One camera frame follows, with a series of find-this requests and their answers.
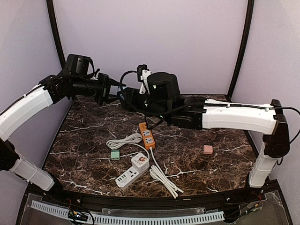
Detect left black frame post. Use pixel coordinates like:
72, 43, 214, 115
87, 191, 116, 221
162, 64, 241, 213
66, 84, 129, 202
46, 0, 66, 68

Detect white power strip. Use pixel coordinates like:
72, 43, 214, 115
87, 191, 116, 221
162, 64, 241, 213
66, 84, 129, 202
115, 166, 143, 190

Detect small green circuit board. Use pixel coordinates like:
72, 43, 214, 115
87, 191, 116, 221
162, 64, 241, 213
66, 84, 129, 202
67, 210, 88, 221

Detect right black frame post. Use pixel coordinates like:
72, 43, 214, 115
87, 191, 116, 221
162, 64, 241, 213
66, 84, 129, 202
226, 0, 255, 101

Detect orange strip white cable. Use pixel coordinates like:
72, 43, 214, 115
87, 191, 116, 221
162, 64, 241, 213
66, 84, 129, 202
150, 148, 185, 199

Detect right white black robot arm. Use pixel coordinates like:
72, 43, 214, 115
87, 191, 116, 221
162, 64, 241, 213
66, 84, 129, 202
118, 70, 293, 188

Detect white cube socket adapter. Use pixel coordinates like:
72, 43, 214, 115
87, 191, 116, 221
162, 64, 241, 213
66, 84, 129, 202
131, 152, 150, 174

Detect orange power strip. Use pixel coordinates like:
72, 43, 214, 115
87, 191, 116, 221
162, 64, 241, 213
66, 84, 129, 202
139, 122, 156, 150

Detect green plug adapter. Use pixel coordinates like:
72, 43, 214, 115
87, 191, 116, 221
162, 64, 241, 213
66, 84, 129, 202
111, 150, 120, 161

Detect black frame post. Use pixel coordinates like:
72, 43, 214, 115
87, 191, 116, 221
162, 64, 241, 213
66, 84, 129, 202
46, 0, 66, 68
226, 0, 255, 101

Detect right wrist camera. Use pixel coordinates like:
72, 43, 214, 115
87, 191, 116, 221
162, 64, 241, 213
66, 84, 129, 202
137, 64, 152, 94

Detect black front table rail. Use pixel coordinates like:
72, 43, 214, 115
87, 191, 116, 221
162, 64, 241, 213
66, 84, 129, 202
32, 188, 266, 211

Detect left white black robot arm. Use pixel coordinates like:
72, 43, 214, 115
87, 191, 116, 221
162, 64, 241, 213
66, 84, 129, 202
0, 54, 119, 192

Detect pink plug adapter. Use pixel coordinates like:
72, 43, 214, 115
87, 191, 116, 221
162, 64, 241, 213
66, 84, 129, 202
203, 145, 213, 155

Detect white slotted cable duct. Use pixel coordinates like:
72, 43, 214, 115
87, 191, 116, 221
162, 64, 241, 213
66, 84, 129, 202
30, 200, 225, 225

